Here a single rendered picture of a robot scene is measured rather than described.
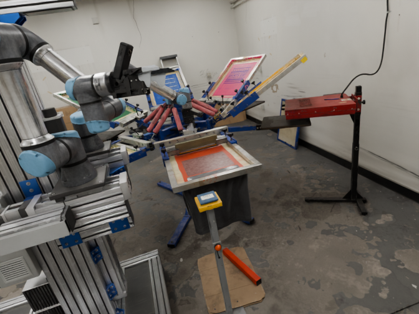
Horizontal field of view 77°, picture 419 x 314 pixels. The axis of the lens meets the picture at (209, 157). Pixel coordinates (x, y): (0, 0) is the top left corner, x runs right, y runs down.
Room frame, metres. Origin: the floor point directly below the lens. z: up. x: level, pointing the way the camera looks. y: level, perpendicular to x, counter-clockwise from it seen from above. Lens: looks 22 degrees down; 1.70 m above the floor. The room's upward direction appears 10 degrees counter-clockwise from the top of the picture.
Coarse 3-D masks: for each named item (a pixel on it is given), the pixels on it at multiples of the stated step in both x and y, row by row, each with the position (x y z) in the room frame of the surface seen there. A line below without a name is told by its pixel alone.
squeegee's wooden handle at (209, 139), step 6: (198, 138) 2.05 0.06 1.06; (204, 138) 2.05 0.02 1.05; (210, 138) 2.06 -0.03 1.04; (216, 138) 2.07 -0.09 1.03; (180, 144) 2.01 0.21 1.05; (186, 144) 2.02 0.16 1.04; (192, 144) 2.03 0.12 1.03; (198, 144) 2.04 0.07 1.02; (204, 144) 2.05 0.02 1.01; (180, 150) 2.00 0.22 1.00
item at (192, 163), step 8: (192, 152) 2.04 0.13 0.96; (176, 160) 1.92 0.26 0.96; (184, 160) 1.89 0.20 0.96; (192, 160) 1.86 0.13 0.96; (200, 160) 1.83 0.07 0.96; (184, 168) 1.74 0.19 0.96; (192, 168) 1.71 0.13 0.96; (200, 168) 1.69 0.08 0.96; (208, 168) 1.66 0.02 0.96; (184, 176) 1.60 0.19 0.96
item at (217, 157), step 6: (198, 150) 2.06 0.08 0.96; (204, 150) 2.04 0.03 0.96; (210, 150) 2.01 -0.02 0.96; (216, 150) 1.99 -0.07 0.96; (222, 150) 1.96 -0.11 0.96; (204, 156) 1.90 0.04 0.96; (210, 156) 1.87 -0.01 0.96; (216, 156) 1.85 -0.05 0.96; (222, 156) 1.83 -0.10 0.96; (228, 156) 1.81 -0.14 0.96; (210, 162) 1.76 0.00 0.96; (216, 162) 1.74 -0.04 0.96; (222, 162) 1.73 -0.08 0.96; (228, 162) 1.71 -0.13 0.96; (234, 162) 1.69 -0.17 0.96; (216, 168) 1.64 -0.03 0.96
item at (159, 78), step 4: (164, 68) 0.94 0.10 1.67; (168, 68) 0.94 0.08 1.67; (152, 72) 0.92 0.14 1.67; (156, 72) 0.92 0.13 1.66; (160, 72) 0.93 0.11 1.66; (164, 72) 0.93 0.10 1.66; (168, 72) 0.95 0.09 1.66; (152, 76) 0.93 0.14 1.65; (156, 76) 0.93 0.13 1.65; (160, 76) 0.94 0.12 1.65; (164, 76) 0.94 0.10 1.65; (152, 80) 0.93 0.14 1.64; (156, 80) 0.93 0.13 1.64; (160, 80) 0.94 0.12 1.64; (164, 80) 0.94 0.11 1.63; (160, 84) 0.93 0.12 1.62; (164, 84) 0.94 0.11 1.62
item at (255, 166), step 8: (232, 144) 1.97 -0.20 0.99; (240, 152) 1.78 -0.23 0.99; (168, 160) 1.86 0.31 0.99; (248, 160) 1.63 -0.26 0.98; (256, 160) 1.58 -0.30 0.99; (168, 168) 1.70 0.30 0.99; (240, 168) 1.50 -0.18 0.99; (248, 168) 1.49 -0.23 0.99; (256, 168) 1.50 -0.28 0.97; (208, 176) 1.46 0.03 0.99; (216, 176) 1.45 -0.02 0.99; (224, 176) 1.46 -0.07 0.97; (232, 176) 1.46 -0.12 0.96; (176, 184) 1.43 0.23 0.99; (184, 184) 1.41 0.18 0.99; (192, 184) 1.42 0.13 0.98; (200, 184) 1.43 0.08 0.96; (176, 192) 1.40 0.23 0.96
